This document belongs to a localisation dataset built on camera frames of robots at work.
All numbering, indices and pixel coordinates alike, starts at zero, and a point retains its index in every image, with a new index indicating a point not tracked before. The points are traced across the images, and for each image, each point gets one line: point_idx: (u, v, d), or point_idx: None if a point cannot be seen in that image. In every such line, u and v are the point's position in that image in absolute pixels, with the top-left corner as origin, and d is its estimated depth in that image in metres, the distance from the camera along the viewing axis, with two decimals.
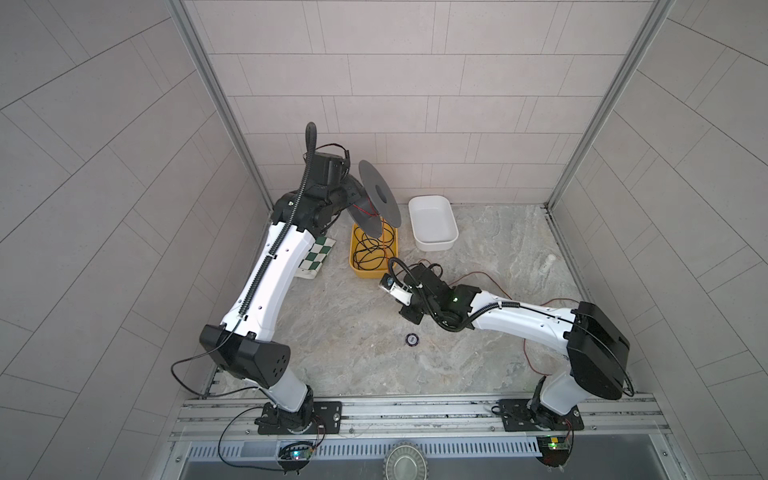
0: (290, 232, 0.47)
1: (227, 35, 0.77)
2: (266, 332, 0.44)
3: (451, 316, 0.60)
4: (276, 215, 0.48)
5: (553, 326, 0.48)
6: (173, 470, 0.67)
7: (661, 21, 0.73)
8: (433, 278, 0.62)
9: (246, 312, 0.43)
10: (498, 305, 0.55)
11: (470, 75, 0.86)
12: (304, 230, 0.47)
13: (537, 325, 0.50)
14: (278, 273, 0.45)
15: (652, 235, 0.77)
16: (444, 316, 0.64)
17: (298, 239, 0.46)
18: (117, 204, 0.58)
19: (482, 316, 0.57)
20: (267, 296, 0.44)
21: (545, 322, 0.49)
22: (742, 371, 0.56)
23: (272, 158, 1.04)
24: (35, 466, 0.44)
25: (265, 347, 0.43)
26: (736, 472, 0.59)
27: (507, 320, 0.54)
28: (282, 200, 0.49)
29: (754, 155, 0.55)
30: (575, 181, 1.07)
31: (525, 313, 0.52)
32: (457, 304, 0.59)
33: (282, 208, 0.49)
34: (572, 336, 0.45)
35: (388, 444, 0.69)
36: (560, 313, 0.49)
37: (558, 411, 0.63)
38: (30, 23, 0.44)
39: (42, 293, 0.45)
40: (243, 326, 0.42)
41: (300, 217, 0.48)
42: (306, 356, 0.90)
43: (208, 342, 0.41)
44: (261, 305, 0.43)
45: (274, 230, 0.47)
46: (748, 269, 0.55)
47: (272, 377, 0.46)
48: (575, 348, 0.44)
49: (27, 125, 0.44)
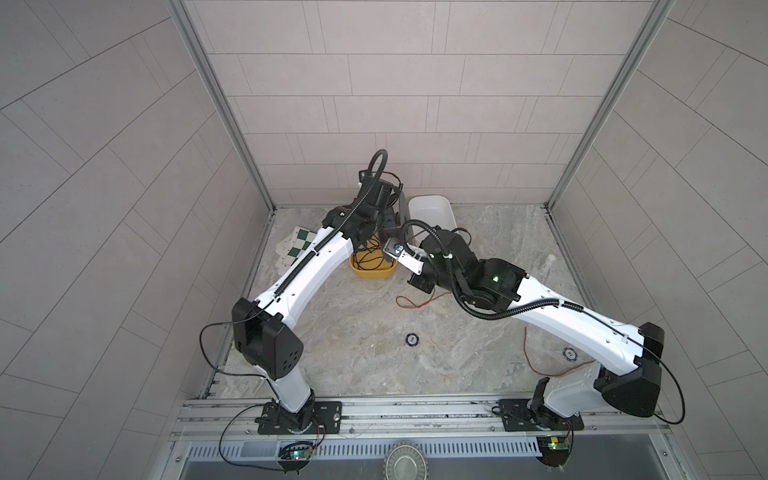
0: (337, 236, 0.52)
1: (227, 35, 0.77)
2: (292, 320, 0.46)
3: (485, 297, 0.48)
4: (326, 221, 0.54)
5: (622, 347, 0.41)
6: (173, 470, 0.67)
7: (661, 20, 0.73)
8: (463, 246, 0.48)
9: (279, 294, 0.46)
10: (558, 303, 0.45)
11: (470, 76, 0.86)
12: (349, 238, 0.52)
13: (603, 341, 0.43)
14: (317, 268, 0.49)
15: (652, 236, 0.77)
16: (474, 297, 0.51)
17: (342, 244, 0.52)
18: (117, 205, 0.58)
19: (531, 310, 0.47)
20: (302, 285, 0.47)
21: (612, 339, 0.42)
22: (742, 370, 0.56)
23: (272, 158, 1.04)
24: (35, 466, 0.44)
25: (286, 333, 0.44)
26: (737, 472, 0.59)
27: (562, 324, 0.46)
28: (333, 210, 0.55)
29: (754, 154, 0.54)
30: (575, 181, 1.07)
31: (588, 321, 0.43)
32: (495, 285, 0.47)
33: (333, 215, 0.55)
34: (645, 365, 0.40)
35: (388, 444, 0.69)
36: (628, 332, 0.42)
37: (562, 414, 0.63)
38: (31, 23, 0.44)
39: (41, 294, 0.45)
40: (274, 307, 0.45)
41: (347, 226, 0.53)
42: (307, 356, 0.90)
43: (238, 314, 0.44)
44: (294, 292, 0.46)
45: (323, 233, 0.52)
46: (748, 269, 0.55)
47: (282, 368, 0.47)
48: (648, 379, 0.39)
49: (27, 125, 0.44)
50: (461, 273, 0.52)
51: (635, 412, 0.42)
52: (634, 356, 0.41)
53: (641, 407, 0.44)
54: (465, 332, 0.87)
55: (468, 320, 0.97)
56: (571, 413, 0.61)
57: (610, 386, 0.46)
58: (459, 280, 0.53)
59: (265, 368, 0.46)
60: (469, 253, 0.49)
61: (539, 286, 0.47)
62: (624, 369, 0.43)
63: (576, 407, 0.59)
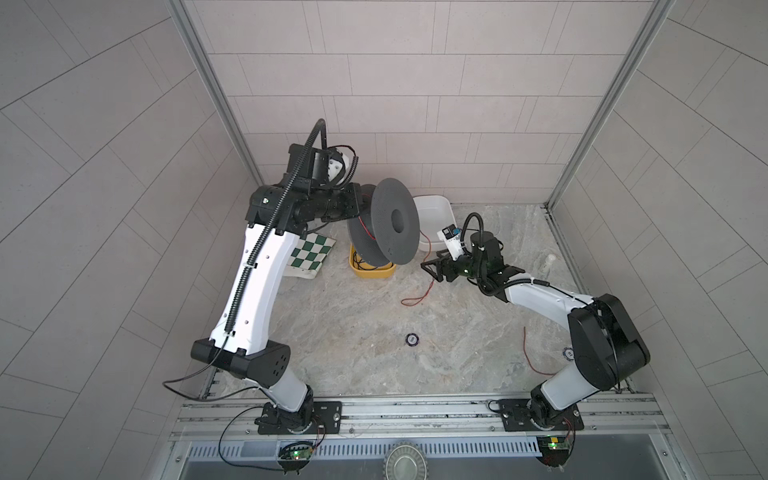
0: (270, 237, 0.41)
1: (227, 36, 0.78)
2: (259, 341, 0.42)
3: (489, 284, 0.70)
4: (251, 216, 0.42)
5: (568, 302, 0.52)
6: (173, 470, 0.67)
7: (661, 20, 0.73)
8: (498, 249, 0.70)
9: (233, 328, 0.40)
10: (529, 281, 0.62)
11: (470, 74, 0.85)
12: (284, 232, 0.42)
13: (554, 299, 0.55)
14: (260, 283, 0.41)
15: (653, 235, 0.76)
16: (485, 282, 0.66)
17: (279, 244, 0.42)
18: (116, 205, 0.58)
19: (512, 287, 0.65)
20: (253, 309, 0.41)
21: (562, 298, 0.53)
22: (742, 371, 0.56)
23: (272, 158, 1.04)
24: (35, 467, 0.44)
25: (259, 361, 0.42)
26: (736, 472, 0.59)
27: (534, 295, 0.60)
28: (256, 194, 0.43)
29: (755, 154, 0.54)
30: (575, 181, 1.07)
31: (550, 290, 0.57)
32: (503, 278, 0.66)
33: (257, 206, 0.42)
34: (579, 311, 0.48)
35: (388, 444, 0.69)
36: (581, 296, 0.52)
37: (554, 405, 0.64)
38: (31, 23, 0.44)
39: (40, 295, 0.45)
40: (232, 343, 0.40)
41: (282, 213, 0.42)
42: (307, 356, 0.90)
43: (200, 357, 0.40)
44: (248, 320, 0.41)
45: (253, 232, 0.42)
46: (748, 269, 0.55)
47: (272, 377, 0.46)
48: (576, 321, 0.48)
49: (27, 124, 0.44)
50: (485, 264, 0.75)
51: (600, 380, 0.47)
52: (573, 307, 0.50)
53: (599, 368, 0.47)
54: (465, 332, 0.87)
55: (468, 320, 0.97)
56: (565, 406, 0.62)
57: (577, 348, 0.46)
58: (480, 267, 0.75)
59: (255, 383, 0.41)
60: (500, 253, 0.71)
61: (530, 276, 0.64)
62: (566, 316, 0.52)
63: (574, 401, 0.59)
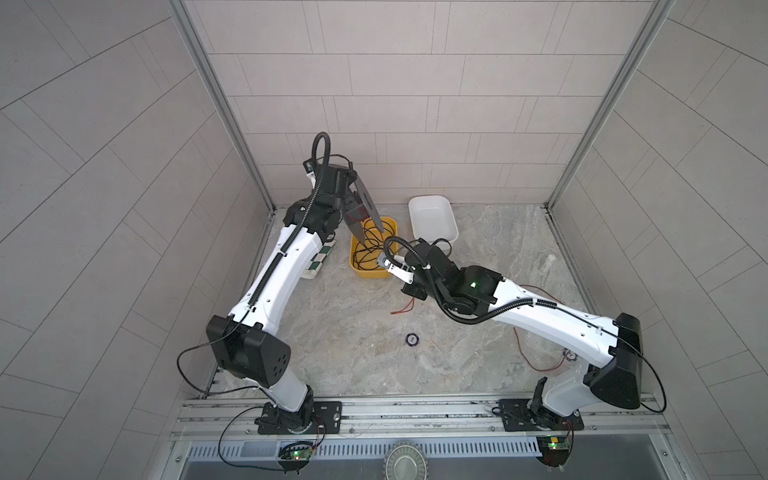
0: (301, 233, 0.50)
1: (227, 36, 0.78)
2: (273, 326, 0.45)
3: (464, 304, 0.51)
4: (287, 219, 0.52)
5: (596, 339, 0.43)
6: (173, 470, 0.67)
7: (661, 21, 0.73)
8: (441, 258, 0.51)
9: (254, 303, 0.44)
10: (532, 302, 0.47)
11: (470, 75, 0.86)
12: (314, 232, 0.51)
13: (577, 333, 0.44)
14: (287, 270, 0.47)
15: (653, 235, 0.76)
16: (455, 303, 0.54)
17: (309, 241, 0.50)
18: (117, 205, 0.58)
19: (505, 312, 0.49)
20: (276, 289, 0.46)
21: (586, 331, 0.44)
22: (743, 371, 0.56)
23: (272, 158, 1.04)
24: (34, 468, 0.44)
25: (272, 340, 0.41)
26: (737, 472, 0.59)
27: (538, 321, 0.47)
28: (293, 205, 0.53)
29: (755, 155, 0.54)
30: (575, 181, 1.07)
31: (563, 317, 0.45)
32: (473, 290, 0.50)
33: (293, 213, 0.52)
34: (620, 352, 0.41)
35: (388, 443, 0.69)
36: (603, 324, 0.44)
37: (561, 413, 0.63)
38: (31, 24, 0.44)
39: (41, 295, 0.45)
40: (250, 317, 0.43)
41: (311, 220, 0.51)
42: (306, 356, 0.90)
43: (214, 332, 0.42)
44: (270, 298, 0.45)
45: (287, 231, 0.51)
46: (748, 269, 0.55)
47: (272, 375, 0.46)
48: (622, 368, 0.41)
49: (28, 125, 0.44)
50: (442, 283, 0.55)
51: (621, 402, 0.46)
52: (609, 347, 0.42)
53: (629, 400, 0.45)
54: (465, 332, 0.87)
55: None
56: (569, 413, 0.61)
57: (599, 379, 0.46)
58: (439, 288, 0.56)
59: (254, 380, 0.46)
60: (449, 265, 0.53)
61: (514, 287, 0.49)
62: (602, 361, 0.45)
63: (577, 404, 0.58)
